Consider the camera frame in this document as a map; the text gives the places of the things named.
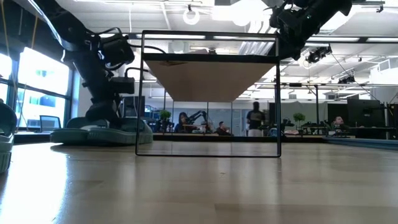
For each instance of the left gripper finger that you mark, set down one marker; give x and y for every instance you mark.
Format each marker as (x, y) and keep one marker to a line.
(104, 113)

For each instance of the black-framed wooden shelf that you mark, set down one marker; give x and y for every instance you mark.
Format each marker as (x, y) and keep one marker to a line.
(211, 81)

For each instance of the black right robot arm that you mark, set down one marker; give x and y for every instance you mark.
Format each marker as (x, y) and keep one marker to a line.
(320, 12)

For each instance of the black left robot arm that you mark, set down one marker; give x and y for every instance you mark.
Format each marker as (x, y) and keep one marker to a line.
(71, 34)

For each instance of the background black robot arm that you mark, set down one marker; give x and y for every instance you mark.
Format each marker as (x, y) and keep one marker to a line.
(200, 118)

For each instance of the dark cabinet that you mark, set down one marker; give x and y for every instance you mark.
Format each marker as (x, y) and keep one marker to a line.
(138, 105)

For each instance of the laptop screen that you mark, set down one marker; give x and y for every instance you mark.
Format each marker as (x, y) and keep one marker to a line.
(49, 124)

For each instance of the potted green plant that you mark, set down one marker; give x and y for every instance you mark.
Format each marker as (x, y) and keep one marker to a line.
(299, 117)
(165, 115)

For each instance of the person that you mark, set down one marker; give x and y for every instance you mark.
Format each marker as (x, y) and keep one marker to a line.
(339, 123)
(255, 119)
(223, 129)
(182, 123)

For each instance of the large black monitor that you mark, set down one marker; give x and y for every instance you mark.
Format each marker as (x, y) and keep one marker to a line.
(365, 112)

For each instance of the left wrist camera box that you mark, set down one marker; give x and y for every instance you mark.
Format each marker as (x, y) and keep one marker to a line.
(122, 85)

